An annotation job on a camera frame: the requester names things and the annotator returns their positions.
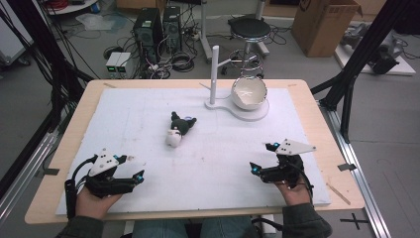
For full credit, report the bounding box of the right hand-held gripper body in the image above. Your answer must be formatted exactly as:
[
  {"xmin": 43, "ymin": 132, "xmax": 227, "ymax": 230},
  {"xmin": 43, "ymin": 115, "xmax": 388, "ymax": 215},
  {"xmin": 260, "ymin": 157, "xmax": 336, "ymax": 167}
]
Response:
[{"xmin": 260, "ymin": 138, "xmax": 317, "ymax": 190}]

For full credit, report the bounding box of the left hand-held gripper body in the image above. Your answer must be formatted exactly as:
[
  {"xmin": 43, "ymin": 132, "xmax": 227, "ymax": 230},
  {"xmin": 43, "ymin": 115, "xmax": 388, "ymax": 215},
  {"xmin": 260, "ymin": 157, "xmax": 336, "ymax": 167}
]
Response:
[{"xmin": 83, "ymin": 150, "xmax": 135, "ymax": 199}]

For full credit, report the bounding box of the small white-green toy figure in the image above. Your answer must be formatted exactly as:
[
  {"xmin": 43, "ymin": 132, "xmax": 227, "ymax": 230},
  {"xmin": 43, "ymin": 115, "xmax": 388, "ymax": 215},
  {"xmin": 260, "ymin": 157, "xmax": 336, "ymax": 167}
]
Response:
[{"xmin": 164, "ymin": 111, "xmax": 198, "ymax": 149}]

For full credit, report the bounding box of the white stand with pole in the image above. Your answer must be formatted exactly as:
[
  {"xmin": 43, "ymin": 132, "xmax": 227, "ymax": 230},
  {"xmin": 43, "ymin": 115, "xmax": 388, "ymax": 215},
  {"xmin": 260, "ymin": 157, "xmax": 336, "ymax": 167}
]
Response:
[{"xmin": 203, "ymin": 45, "xmax": 270, "ymax": 123}]

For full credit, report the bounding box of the person's right hand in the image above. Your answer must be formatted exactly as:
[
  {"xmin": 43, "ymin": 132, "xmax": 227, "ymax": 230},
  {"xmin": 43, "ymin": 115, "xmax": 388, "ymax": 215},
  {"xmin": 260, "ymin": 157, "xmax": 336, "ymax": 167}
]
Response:
[{"xmin": 274, "ymin": 179, "xmax": 313, "ymax": 207}]

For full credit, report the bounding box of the person's left hand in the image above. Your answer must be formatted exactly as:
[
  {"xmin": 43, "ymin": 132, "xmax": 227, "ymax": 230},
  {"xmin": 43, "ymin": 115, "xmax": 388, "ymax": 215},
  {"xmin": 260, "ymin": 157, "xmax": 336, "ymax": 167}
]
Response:
[{"xmin": 75, "ymin": 187, "xmax": 124, "ymax": 221}]

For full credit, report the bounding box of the person's left leg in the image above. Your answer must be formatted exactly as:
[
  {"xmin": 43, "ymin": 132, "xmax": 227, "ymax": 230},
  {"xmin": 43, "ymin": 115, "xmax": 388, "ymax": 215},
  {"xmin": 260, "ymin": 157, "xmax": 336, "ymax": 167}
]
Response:
[{"xmin": 132, "ymin": 217, "xmax": 188, "ymax": 238}]

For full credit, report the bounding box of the person's leg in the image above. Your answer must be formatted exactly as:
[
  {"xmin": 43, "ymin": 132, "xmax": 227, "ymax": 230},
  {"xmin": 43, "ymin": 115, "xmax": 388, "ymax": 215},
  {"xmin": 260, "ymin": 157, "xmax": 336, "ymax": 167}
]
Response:
[
  {"xmin": 132, "ymin": 217, "xmax": 188, "ymax": 238},
  {"xmin": 200, "ymin": 216, "xmax": 260, "ymax": 238}
]

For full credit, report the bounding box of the white foam board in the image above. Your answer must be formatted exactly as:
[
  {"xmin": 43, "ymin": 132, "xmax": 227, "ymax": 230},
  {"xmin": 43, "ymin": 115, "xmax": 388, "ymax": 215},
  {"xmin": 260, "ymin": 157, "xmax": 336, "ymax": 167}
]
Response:
[{"xmin": 54, "ymin": 86, "xmax": 332, "ymax": 216}]

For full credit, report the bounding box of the thin wooden stick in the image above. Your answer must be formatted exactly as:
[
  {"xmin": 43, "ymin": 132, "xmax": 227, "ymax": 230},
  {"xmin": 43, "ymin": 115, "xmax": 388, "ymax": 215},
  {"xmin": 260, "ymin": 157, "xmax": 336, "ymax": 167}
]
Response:
[{"xmin": 326, "ymin": 182, "xmax": 352, "ymax": 206}]

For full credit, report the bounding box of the white eggshell bowl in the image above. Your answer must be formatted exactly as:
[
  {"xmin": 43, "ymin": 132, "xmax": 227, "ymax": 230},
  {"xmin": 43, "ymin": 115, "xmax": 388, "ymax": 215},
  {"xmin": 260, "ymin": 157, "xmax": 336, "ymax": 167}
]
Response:
[{"xmin": 230, "ymin": 75, "xmax": 268, "ymax": 112}]

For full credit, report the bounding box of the person's right leg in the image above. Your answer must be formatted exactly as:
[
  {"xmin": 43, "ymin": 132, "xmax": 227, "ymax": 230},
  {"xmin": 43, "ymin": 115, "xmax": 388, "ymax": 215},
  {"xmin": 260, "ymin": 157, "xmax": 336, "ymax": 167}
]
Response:
[{"xmin": 200, "ymin": 216, "xmax": 260, "ymax": 238}]

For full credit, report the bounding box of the white power supply unit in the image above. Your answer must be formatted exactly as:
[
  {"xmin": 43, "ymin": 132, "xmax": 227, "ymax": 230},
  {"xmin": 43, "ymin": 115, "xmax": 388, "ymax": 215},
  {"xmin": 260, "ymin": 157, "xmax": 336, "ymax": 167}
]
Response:
[
  {"xmin": 116, "ymin": 52, "xmax": 134, "ymax": 79},
  {"xmin": 105, "ymin": 51, "xmax": 123, "ymax": 79}
]

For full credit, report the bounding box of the black round stool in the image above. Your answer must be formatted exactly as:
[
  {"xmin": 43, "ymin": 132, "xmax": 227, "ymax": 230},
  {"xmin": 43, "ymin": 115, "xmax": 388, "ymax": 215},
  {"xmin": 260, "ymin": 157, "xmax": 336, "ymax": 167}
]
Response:
[{"xmin": 227, "ymin": 15, "xmax": 272, "ymax": 79}]

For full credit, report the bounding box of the large black computer tower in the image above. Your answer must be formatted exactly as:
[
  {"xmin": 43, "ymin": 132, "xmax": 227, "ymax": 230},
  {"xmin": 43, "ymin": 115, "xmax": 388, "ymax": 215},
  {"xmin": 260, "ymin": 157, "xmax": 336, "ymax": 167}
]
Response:
[{"xmin": 133, "ymin": 7, "xmax": 165, "ymax": 63}]

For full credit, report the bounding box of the cardboard box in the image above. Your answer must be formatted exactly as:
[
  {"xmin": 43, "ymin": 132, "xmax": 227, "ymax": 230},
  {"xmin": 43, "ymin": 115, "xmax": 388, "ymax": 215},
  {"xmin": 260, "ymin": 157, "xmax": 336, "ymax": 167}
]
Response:
[{"xmin": 290, "ymin": 0, "xmax": 364, "ymax": 59}]

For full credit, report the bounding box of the white desk leg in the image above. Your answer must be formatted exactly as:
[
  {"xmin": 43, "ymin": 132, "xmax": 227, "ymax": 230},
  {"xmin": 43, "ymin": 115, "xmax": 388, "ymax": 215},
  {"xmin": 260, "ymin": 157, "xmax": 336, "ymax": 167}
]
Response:
[{"xmin": 197, "ymin": 0, "xmax": 213, "ymax": 64}]

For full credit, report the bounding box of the clear plastic bag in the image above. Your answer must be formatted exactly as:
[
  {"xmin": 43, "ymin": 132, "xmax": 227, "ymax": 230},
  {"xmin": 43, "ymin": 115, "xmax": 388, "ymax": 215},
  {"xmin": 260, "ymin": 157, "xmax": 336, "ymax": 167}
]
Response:
[{"xmin": 75, "ymin": 12, "xmax": 117, "ymax": 33}]

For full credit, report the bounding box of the slim black computer tower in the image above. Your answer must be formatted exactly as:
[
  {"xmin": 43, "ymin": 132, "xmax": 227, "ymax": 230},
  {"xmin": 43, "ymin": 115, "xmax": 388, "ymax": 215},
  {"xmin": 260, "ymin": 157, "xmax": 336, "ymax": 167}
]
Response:
[{"xmin": 162, "ymin": 5, "xmax": 183, "ymax": 54}]

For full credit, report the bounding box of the white board with robot parts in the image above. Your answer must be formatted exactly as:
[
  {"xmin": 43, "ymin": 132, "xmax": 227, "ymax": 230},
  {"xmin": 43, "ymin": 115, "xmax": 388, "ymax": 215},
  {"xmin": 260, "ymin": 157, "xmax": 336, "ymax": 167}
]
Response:
[{"xmin": 334, "ymin": 22, "xmax": 417, "ymax": 77}]

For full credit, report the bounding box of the white round table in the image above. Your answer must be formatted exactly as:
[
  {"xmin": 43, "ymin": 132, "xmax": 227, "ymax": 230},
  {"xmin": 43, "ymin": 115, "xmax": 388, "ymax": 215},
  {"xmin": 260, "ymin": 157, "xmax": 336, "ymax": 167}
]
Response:
[{"xmin": 45, "ymin": 0, "xmax": 100, "ymax": 16}]

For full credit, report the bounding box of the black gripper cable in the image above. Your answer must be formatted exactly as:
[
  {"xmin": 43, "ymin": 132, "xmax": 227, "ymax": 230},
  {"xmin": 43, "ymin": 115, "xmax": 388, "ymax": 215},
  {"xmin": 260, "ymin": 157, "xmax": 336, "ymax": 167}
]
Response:
[
  {"xmin": 64, "ymin": 155, "xmax": 99, "ymax": 220},
  {"xmin": 288, "ymin": 161, "xmax": 315, "ymax": 203}
]

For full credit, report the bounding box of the aluminium rail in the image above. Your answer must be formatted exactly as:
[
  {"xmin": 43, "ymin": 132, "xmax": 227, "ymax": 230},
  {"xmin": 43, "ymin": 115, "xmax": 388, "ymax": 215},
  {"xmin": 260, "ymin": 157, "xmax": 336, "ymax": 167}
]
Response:
[
  {"xmin": 0, "ymin": 131, "xmax": 60, "ymax": 227},
  {"xmin": 317, "ymin": 98, "xmax": 393, "ymax": 238}
]

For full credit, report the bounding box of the black frame with cables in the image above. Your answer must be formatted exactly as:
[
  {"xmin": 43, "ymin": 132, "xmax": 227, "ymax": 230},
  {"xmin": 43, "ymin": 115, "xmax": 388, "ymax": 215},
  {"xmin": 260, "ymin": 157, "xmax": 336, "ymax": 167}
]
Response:
[{"xmin": 0, "ymin": 0, "xmax": 95, "ymax": 199}]

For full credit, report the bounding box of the coil of black cables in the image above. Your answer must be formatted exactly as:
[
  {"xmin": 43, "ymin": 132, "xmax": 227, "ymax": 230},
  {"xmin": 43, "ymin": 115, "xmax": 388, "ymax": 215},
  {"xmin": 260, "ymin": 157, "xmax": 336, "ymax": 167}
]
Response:
[{"xmin": 170, "ymin": 51, "xmax": 196, "ymax": 73}]

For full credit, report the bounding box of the black metal frame strut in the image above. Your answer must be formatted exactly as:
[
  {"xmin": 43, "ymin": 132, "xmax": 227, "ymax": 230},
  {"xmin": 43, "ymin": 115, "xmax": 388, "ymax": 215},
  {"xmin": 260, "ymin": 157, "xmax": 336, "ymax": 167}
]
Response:
[{"xmin": 310, "ymin": 0, "xmax": 411, "ymax": 144}]

